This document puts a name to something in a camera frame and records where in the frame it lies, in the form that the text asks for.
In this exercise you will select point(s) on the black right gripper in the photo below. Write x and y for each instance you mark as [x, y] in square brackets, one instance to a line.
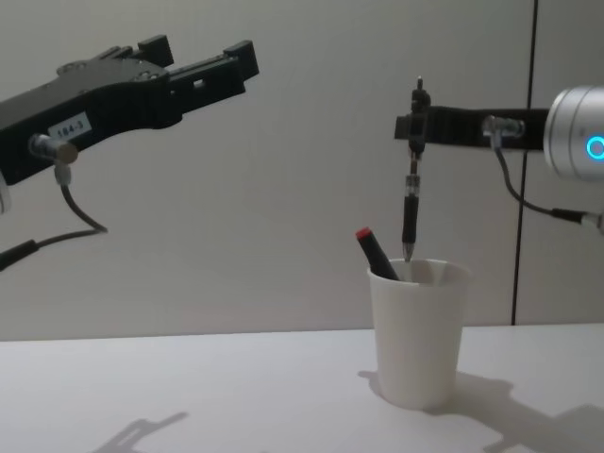
[472, 128]

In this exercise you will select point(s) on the black click pen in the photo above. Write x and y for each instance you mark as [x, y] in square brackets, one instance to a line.
[408, 207]

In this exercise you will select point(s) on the white plastic cup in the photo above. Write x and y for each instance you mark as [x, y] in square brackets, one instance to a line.
[415, 340]

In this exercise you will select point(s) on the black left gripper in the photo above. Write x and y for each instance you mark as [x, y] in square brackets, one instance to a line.
[108, 106]

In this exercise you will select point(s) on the black marker with red cap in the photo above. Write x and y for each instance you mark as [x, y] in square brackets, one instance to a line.
[375, 252]

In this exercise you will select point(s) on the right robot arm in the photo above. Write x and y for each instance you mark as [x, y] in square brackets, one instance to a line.
[573, 132]

